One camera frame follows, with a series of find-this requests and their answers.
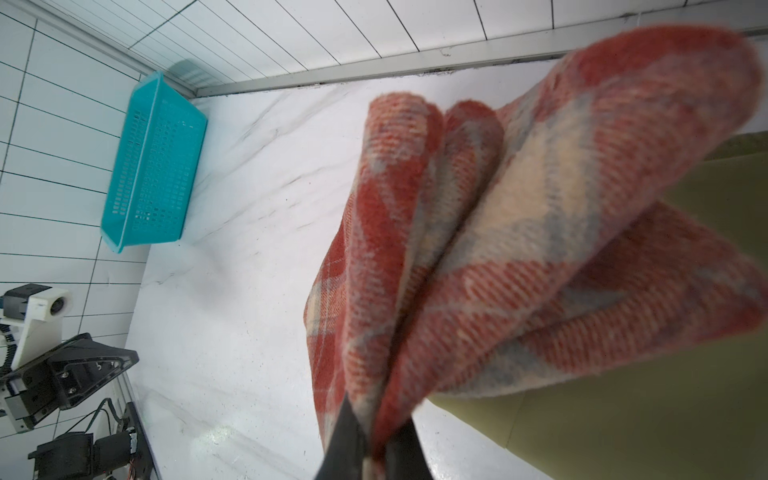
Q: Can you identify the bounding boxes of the red plaid skirt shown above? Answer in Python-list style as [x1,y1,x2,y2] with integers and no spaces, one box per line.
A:
[304,25,764,479]

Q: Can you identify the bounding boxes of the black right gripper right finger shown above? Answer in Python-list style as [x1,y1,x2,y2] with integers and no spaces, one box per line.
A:
[385,419,433,480]

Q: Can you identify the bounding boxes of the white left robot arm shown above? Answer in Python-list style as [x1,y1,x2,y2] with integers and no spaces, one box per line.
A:
[1,333,154,479]

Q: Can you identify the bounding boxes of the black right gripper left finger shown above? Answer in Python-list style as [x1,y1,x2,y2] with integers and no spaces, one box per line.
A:
[315,396,368,480]

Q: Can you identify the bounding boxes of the aluminium corner post left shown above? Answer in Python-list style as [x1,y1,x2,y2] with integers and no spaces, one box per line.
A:
[8,0,196,99]

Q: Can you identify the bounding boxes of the olive green skirt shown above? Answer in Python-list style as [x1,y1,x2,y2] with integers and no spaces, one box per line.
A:
[434,155,767,479]

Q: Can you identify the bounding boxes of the teal plastic basket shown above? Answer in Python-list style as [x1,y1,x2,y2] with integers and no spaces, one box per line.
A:
[101,72,207,254]

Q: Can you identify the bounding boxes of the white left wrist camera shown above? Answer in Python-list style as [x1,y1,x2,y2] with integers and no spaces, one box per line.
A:
[1,283,73,371]

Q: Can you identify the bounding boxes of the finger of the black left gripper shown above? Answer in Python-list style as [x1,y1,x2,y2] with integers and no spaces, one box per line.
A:
[47,333,139,410]

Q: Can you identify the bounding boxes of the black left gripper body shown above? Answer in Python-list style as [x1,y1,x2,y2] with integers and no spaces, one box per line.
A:
[1,360,78,433]

